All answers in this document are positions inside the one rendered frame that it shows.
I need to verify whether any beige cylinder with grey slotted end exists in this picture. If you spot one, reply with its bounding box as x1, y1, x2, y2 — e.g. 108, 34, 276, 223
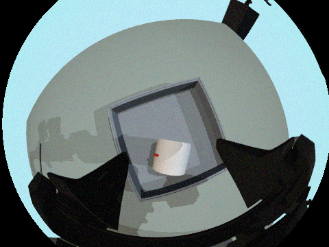
153, 138, 192, 176

